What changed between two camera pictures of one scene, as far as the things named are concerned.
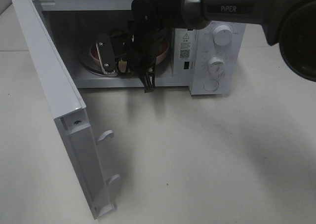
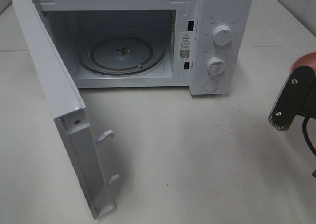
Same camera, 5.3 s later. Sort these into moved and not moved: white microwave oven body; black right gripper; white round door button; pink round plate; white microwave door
Moved: pink round plate; black right gripper
Not moved: white round door button; white microwave door; white microwave oven body
